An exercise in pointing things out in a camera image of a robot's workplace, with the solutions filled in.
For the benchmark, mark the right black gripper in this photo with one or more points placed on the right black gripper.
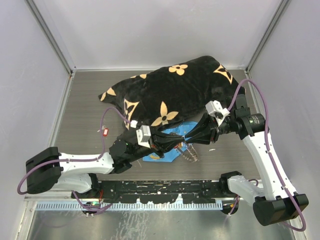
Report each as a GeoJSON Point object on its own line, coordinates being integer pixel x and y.
{"type": "Point", "coordinates": [206, 129]}

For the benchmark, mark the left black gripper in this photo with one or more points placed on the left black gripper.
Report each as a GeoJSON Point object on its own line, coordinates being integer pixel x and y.
{"type": "Point", "coordinates": [161, 139]}

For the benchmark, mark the large metal keyring with rings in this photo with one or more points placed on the large metal keyring with rings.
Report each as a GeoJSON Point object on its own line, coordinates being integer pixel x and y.
{"type": "Point", "coordinates": [188, 152]}

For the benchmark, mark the red key tag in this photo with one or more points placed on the red key tag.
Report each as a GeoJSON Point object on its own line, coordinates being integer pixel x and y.
{"type": "Point", "coordinates": [104, 131]}

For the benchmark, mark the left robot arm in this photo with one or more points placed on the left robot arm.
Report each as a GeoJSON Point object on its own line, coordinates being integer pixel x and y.
{"type": "Point", "coordinates": [51, 169]}

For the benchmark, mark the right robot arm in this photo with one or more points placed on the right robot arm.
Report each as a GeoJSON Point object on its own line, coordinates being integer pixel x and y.
{"type": "Point", "coordinates": [277, 200]}

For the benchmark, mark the blue cartoon print cloth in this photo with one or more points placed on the blue cartoon print cloth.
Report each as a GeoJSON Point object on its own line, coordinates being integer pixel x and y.
{"type": "Point", "coordinates": [181, 129]}

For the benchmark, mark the black floral plush pillow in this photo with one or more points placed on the black floral plush pillow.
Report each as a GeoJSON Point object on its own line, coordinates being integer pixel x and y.
{"type": "Point", "coordinates": [171, 94]}

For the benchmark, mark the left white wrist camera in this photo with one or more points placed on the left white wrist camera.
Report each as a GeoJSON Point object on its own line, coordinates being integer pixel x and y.
{"type": "Point", "coordinates": [143, 135]}

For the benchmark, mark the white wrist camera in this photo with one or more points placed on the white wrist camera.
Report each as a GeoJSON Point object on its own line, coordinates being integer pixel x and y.
{"type": "Point", "coordinates": [215, 109]}
{"type": "Point", "coordinates": [143, 135]}

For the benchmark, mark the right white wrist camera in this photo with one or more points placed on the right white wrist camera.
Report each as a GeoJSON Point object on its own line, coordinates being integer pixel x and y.
{"type": "Point", "coordinates": [215, 109]}

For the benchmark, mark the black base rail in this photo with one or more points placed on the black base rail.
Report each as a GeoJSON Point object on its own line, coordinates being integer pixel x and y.
{"type": "Point", "coordinates": [157, 191]}

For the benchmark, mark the white slotted cable duct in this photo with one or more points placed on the white slotted cable duct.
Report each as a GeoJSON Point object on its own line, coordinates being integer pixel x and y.
{"type": "Point", "coordinates": [138, 206]}

